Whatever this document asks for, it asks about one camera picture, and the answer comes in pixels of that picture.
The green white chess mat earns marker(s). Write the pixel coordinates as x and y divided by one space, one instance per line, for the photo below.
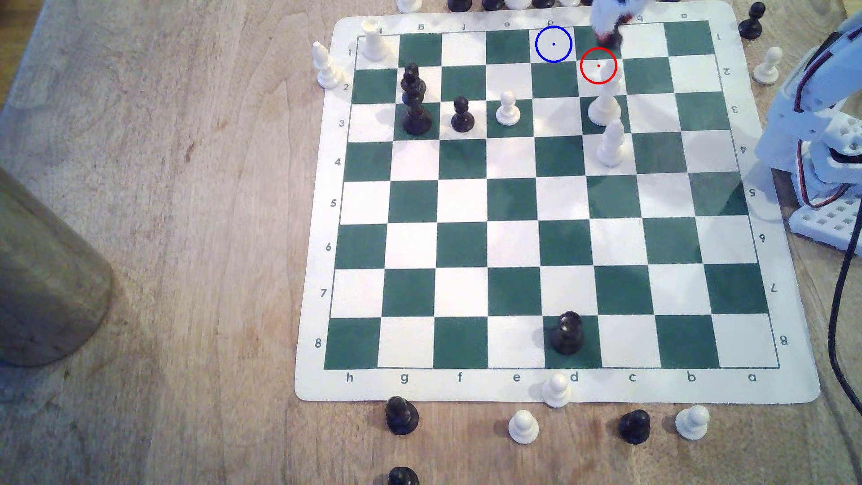
512 269

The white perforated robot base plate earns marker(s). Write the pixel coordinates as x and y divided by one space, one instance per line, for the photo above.
825 226

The white pawn chess piece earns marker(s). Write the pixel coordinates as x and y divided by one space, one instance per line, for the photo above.
523 428
508 111
693 424
556 392
767 69

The white king chess piece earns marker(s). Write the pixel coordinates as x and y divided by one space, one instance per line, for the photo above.
605 108

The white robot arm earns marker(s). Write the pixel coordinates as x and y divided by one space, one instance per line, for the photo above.
784 128

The white rook chess piece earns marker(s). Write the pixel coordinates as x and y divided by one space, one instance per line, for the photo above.
372 46

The black pawn chess piece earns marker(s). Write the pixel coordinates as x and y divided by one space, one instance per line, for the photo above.
634 428
751 27
462 118
403 477
402 417

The black rook chess piece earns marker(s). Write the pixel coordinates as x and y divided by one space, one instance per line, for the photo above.
568 335

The white bishop chess piece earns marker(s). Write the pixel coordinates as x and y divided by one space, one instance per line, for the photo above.
328 67
611 151

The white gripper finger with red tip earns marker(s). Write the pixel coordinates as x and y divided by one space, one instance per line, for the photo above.
626 8
604 15

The brown wooden cylinder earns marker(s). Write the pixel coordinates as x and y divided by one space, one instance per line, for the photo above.
47 289

